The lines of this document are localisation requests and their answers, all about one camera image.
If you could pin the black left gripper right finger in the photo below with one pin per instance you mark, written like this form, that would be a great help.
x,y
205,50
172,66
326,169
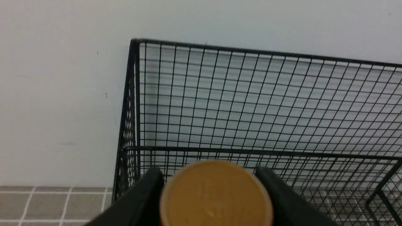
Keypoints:
x,y
289,208

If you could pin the black wire mesh shelf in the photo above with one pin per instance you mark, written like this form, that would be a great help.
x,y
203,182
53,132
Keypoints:
x,y
329,127

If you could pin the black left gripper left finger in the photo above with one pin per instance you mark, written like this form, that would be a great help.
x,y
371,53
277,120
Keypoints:
x,y
139,206

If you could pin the vinegar bottle with yellow label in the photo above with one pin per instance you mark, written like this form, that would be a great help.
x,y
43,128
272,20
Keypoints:
x,y
215,193

